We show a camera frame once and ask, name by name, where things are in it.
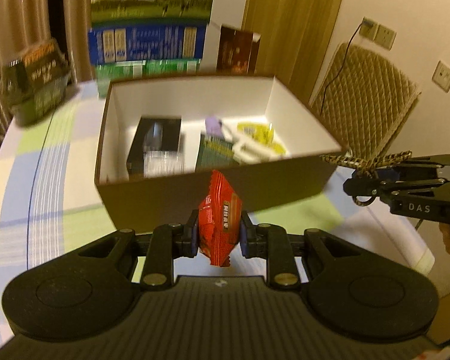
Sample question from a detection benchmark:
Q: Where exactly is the black shaver box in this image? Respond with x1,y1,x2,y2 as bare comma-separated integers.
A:
126,116,183,181

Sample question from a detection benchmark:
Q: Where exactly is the black power cable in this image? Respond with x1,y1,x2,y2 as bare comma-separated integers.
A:
320,26,364,115

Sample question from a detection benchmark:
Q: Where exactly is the small brown card box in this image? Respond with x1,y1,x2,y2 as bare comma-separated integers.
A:
215,25,262,75

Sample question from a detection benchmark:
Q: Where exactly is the dark green card packet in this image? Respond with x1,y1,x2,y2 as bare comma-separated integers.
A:
195,133,235,171

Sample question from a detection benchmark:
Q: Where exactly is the leopard print hair clip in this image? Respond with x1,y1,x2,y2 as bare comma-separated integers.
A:
320,150,413,207

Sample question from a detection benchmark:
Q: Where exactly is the clear box of cotton swabs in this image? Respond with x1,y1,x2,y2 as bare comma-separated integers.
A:
143,150,184,178

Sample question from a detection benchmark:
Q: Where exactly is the white claw hair clip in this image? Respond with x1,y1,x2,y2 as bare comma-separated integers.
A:
225,129,282,164

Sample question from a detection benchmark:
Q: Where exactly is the beige curtain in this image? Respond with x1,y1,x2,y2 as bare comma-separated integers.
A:
0,0,94,136

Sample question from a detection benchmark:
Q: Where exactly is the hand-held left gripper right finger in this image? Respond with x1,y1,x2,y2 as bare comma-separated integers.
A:
238,210,362,289

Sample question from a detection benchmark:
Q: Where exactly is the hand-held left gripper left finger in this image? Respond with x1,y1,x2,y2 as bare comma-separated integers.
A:
75,209,201,289

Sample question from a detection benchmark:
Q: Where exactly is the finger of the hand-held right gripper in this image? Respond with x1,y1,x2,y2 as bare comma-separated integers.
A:
343,177,449,206
377,154,450,176

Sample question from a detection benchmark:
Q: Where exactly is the single wall socket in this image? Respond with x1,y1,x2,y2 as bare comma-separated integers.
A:
431,60,450,92

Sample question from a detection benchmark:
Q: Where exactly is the golden curtain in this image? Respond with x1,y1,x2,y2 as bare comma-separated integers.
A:
242,0,349,100

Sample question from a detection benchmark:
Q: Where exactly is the brown cardboard box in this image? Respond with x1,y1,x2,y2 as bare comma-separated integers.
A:
94,74,349,230

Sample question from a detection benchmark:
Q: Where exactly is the desktop with checked tablecloth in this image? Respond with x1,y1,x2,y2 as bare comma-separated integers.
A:
0,79,436,282

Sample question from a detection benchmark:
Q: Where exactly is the chair with quilted cover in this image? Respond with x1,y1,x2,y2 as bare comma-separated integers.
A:
309,42,422,162

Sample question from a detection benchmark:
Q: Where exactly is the green black noodle bowl pack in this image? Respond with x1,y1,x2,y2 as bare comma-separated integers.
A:
0,39,76,126

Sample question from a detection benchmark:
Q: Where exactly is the green carton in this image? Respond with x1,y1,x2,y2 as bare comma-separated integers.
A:
95,59,202,99

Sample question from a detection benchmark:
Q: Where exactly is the purple tube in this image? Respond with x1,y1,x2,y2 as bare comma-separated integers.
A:
204,116,224,139

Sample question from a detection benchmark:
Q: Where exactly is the wall socket with plug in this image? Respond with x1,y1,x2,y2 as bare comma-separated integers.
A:
361,17,379,40

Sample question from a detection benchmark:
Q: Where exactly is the yellow sachet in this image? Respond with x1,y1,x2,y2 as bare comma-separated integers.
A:
264,142,287,157
237,122,275,146

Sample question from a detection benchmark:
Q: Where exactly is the red snack packet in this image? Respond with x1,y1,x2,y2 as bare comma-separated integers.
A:
198,170,244,268

